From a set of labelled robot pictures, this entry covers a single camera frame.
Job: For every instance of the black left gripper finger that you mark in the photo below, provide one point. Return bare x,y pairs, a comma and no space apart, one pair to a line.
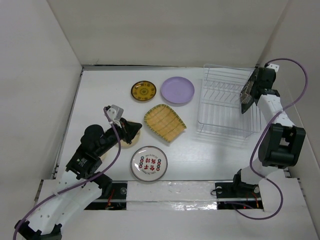
129,133
130,125

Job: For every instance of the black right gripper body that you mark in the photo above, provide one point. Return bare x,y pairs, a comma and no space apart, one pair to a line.
254,86

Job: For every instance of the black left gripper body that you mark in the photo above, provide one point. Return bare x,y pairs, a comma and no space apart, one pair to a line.
112,138

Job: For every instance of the black floral square plate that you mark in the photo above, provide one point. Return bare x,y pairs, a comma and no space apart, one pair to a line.
246,99

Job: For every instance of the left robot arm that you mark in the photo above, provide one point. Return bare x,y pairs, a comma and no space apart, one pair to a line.
80,183

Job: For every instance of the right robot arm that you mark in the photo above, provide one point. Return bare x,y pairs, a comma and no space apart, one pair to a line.
281,142

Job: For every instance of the cream plate with motifs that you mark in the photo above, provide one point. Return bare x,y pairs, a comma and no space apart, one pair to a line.
133,141

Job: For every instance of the cream plate with ink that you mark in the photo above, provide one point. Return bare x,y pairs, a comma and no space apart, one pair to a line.
103,157

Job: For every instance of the bamboo weave pattern tray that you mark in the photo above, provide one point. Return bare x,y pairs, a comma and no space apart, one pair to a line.
164,122

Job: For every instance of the white plate red characters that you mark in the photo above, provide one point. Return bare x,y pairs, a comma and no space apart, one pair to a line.
149,164

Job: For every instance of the yellow brown patterned plate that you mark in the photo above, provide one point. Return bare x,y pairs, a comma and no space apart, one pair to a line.
143,91

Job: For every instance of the purple round plate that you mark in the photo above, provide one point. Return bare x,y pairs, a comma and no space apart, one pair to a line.
177,90

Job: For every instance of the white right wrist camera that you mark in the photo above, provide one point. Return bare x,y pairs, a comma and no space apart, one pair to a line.
273,66

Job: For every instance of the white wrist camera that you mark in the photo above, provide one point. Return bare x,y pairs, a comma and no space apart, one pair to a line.
273,66
113,114

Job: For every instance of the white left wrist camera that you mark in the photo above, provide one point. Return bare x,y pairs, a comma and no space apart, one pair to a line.
113,114

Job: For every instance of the white wire dish rack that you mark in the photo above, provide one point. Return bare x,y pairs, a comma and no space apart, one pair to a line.
219,111

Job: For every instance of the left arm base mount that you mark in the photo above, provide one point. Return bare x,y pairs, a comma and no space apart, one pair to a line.
116,200

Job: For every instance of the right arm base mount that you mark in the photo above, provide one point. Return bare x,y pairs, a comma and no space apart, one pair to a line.
235,194

